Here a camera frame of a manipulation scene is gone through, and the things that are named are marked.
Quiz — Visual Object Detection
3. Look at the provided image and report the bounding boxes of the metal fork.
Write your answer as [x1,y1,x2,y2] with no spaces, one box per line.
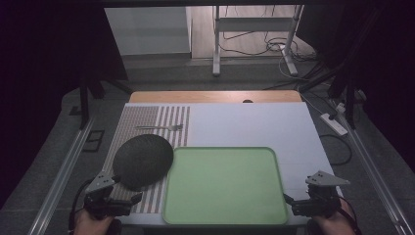
[134,123,185,132]

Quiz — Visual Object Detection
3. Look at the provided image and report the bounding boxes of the black floor cable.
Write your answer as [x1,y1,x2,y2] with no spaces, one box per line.
[319,133,353,166]

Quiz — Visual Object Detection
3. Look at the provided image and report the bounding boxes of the person's left hand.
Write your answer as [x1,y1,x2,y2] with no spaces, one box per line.
[72,209,115,235]

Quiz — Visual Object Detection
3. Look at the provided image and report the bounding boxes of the person's right hand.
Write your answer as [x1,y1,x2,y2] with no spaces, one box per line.
[312,198,357,235]

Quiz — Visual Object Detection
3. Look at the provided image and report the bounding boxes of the striped placemat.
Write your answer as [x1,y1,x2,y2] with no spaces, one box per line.
[102,105,192,215]

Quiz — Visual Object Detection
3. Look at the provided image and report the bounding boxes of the black floor frame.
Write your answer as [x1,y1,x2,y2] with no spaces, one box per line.
[81,129,106,153]

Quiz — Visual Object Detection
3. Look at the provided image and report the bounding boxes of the white power strip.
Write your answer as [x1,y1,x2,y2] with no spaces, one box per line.
[319,113,349,137]

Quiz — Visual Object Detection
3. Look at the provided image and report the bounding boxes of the aluminium rail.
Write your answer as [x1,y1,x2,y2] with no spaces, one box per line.
[338,112,415,235]
[26,117,96,235]

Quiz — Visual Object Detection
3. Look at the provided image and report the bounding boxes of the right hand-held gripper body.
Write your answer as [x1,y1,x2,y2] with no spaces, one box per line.
[291,169,351,218]

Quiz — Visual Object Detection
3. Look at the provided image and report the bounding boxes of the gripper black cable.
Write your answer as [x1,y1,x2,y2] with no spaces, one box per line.
[67,177,96,233]
[338,195,362,235]

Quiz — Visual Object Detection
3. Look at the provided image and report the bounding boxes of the black round plate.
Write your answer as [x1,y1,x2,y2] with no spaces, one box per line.
[112,133,175,192]

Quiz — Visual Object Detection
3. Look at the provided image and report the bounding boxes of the white panel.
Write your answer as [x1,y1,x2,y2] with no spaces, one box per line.
[104,6,193,57]

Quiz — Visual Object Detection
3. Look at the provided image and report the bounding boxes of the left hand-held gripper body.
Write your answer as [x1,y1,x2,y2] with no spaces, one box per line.
[83,171,132,220]

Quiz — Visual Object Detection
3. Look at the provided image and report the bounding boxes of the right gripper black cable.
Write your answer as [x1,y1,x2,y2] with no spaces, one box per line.
[338,195,362,235]

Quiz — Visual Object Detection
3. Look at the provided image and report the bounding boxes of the white desk frame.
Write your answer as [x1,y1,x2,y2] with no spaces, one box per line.
[211,4,305,78]

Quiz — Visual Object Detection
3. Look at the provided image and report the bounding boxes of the green tray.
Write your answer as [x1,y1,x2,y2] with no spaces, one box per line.
[161,146,290,226]

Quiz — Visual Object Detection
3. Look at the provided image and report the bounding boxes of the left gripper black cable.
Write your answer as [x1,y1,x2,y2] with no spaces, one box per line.
[67,177,96,233]

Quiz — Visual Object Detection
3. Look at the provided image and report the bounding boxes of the tangle of cables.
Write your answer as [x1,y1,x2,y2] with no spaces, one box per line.
[217,4,318,64]

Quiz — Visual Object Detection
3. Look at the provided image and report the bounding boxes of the dark curtain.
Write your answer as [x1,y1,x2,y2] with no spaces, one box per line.
[0,0,129,210]
[295,0,415,165]

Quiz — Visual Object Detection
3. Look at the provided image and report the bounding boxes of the black metal stand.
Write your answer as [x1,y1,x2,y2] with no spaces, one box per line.
[327,72,360,130]
[77,72,133,130]

